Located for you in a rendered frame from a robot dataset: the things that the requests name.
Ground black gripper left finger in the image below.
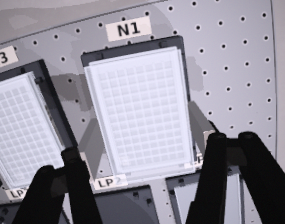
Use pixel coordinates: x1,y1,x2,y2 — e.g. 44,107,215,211
12,118,105,224

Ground grey perforated base plate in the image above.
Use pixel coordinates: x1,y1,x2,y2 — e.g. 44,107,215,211
0,0,279,224

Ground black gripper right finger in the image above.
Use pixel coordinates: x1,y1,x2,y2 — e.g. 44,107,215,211
185,101,285,224

